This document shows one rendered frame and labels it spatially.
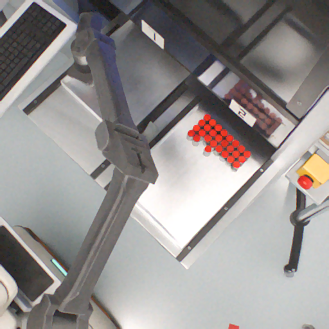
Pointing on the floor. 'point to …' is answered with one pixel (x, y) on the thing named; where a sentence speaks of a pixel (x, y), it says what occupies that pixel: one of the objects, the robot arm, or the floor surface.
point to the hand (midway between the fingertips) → (89, 77)
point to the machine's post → (299, 141)
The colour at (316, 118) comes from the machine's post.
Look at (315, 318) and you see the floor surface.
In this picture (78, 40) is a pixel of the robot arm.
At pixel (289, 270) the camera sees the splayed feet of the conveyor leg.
